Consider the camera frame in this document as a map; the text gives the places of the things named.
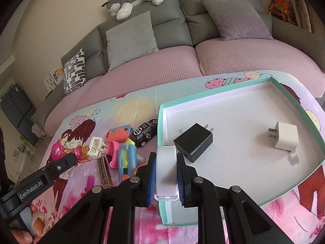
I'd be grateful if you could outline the blue and orange toy cutter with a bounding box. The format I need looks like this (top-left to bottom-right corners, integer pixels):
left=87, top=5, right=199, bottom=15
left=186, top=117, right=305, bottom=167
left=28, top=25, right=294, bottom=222
left=117, top=138, right=139, bottom=182

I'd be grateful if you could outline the teal cardboard box lid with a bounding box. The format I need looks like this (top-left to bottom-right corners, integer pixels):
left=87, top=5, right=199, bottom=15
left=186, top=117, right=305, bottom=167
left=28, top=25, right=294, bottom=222
left=157, top=75, right=325, bottom=227

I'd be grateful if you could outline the dark cabinet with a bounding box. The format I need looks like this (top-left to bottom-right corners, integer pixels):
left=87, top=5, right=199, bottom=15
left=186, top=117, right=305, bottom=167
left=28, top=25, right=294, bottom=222
left=0, top=83, right=38, bottom=144

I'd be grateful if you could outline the orange and blue stapler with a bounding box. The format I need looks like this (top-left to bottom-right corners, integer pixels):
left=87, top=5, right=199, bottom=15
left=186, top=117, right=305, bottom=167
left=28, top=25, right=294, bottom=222
left=107, top=124, right=134, bottom=143

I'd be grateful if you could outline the black toy car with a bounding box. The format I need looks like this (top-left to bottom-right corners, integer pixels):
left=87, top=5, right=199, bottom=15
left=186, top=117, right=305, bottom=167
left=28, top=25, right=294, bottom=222
left=131, top=119, right=158, bottom=147

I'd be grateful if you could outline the purple grey pillow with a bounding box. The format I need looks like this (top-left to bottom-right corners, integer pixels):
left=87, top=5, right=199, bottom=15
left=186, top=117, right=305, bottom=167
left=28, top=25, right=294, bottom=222
left=200, top=0, right=274, bottom=41

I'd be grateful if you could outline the black and white patterned pillow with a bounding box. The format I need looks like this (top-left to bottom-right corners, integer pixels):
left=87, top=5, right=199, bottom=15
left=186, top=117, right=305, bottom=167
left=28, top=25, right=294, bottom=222
left=63, top=48, right=87, bottom=96

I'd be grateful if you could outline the black power adapter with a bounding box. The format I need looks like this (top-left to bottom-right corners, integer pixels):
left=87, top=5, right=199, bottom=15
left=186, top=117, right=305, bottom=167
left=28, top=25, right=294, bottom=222
left=173, top=123, right=213, bottom=163

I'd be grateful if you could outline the patterned curtain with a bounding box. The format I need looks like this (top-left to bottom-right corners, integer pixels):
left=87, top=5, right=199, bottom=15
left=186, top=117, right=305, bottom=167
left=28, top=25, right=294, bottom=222
left=287, top=0, right=320, bottom=33

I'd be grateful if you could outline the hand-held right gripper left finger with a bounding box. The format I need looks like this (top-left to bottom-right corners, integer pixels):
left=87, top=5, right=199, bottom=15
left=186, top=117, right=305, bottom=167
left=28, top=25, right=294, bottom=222
left=44, top=152, right=156, bottom=244

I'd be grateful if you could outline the pink toy watch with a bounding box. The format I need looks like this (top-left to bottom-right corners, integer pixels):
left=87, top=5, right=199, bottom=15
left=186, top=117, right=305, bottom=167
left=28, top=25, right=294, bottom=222
left=105, top=141, right=121, bottom=169

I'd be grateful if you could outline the person's left hand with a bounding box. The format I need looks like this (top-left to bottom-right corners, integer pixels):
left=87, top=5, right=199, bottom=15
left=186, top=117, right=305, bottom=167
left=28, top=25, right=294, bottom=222
left=10, top=205, right=49, bottom=244

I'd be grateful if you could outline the pink sofa seat cover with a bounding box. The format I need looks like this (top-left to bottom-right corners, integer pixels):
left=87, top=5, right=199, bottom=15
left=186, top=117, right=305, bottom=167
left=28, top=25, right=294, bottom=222
left=44, top=45, right=204, bottom=138
left=195, top=37, right=325, bottom=97

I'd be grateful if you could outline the magenta lip balm tube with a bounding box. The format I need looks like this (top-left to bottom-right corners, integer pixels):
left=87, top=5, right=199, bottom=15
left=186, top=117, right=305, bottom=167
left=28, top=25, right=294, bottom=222
left=86, top=175, right=95, bottom=194

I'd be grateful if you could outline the white power adapter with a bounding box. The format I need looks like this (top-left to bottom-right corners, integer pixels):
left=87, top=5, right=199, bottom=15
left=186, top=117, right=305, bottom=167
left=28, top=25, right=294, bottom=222
left=268, top=121, right=298, bottom=150

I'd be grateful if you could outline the orange bag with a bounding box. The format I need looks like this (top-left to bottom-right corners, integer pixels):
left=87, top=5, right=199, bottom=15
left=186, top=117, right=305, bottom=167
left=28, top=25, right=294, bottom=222
left=269, top=0, right=296, bottom=24

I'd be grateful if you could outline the cartoon printed blanket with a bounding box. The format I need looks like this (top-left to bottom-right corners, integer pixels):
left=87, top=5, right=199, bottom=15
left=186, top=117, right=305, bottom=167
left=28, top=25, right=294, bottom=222
left=42, top=70, right=325, bottom=244

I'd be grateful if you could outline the pink puppy toy figure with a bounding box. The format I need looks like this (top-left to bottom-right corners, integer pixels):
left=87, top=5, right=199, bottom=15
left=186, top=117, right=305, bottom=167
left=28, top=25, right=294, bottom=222
left=51, top=140, right=92, bottom=164

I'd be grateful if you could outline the white round plastic gadget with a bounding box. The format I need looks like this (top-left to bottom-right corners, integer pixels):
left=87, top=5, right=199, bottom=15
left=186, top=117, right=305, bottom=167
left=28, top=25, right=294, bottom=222
left=154, top=145, right=179, bottom=201

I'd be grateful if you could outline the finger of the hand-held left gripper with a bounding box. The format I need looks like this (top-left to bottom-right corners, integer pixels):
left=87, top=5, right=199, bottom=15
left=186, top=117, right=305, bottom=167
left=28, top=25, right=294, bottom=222
left=47, top=153, right=78, bottom=181

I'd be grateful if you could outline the white book rack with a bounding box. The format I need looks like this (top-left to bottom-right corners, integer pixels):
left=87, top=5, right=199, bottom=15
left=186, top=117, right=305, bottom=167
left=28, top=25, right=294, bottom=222
left=46, top=67, right=65, bottom=92

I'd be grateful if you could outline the grey sofa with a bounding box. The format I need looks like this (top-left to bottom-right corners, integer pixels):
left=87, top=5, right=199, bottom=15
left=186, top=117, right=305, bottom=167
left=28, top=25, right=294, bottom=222
left=30, top=0, right=325, bottom=138

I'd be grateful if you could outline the brown patterned rectangular block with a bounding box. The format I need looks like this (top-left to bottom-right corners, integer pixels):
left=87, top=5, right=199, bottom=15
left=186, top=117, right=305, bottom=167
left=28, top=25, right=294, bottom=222
left=97, top=157, right=114, bottom=189

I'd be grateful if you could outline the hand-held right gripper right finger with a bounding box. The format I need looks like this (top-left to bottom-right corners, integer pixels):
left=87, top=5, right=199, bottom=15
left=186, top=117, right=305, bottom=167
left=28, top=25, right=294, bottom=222
left=176, top=152, right=295, bottom=244

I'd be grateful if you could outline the cream hair claw clip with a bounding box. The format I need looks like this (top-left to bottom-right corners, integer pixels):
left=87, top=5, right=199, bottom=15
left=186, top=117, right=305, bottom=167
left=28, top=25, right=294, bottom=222
left=89, top=137, right=108, bottom=158

